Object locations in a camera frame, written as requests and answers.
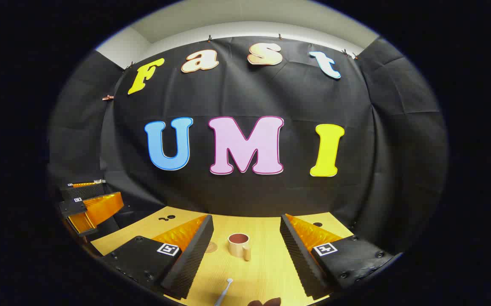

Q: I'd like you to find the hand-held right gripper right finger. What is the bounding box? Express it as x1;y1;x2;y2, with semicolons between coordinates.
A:
279;214;395;300

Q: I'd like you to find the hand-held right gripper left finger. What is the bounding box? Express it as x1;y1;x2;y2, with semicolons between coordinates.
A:
101;214;214;300

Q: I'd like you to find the white toothbrush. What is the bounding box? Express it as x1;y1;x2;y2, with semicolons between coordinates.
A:
214;278;234;306

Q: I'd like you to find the beige cup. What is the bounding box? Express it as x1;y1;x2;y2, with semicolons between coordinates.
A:
228;233;252;262

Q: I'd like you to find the wooden desktop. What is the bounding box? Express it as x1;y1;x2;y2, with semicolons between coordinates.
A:
90;206;354;306

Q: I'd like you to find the black backdrop cloth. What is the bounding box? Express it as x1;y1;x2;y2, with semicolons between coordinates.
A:
48;36;448;255

